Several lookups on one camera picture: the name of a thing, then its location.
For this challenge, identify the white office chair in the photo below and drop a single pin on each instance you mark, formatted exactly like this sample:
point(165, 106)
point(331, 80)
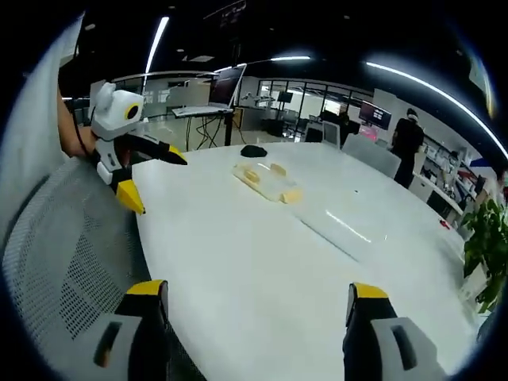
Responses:
point(331, 135)
point(371, 156)

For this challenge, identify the white storage shelves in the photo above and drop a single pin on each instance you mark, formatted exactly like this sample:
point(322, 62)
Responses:
point(444, 190)

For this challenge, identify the long ceiling light strip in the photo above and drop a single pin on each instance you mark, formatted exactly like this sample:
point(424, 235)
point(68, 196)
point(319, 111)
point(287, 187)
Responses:
point(436, 93)
point(156, 43)

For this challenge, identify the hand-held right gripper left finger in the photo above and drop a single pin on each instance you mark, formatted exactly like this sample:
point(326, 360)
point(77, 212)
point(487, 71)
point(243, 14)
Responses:
point(119, 345)

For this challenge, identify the dark computer monitor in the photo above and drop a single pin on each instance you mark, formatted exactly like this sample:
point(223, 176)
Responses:
point(375, 115)

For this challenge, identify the green potted plant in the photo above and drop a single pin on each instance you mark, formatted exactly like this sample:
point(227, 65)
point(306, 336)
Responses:
point(486, 238)

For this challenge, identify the small red object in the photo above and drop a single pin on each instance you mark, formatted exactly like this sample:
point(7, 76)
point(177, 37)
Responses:
point(444, 224)

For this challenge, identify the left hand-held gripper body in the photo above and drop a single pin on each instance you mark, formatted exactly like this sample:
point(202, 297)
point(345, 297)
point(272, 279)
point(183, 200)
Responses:
point(113, 115)

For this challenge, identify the grey mesh office chair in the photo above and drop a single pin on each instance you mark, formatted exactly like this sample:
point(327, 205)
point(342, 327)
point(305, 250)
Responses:
point(67, 254)

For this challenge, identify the small black cloth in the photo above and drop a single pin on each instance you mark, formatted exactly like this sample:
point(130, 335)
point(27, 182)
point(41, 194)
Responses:
point(254, 151)

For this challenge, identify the person's white shirt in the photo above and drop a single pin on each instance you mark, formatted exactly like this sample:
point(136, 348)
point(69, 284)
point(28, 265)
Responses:
point(31, 131)

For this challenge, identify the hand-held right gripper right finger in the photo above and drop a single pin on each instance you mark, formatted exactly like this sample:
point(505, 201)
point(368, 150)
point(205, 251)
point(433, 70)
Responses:
point(397, 345)

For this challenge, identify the open silver laptop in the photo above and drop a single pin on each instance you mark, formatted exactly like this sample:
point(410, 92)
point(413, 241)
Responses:
point(224, 89)

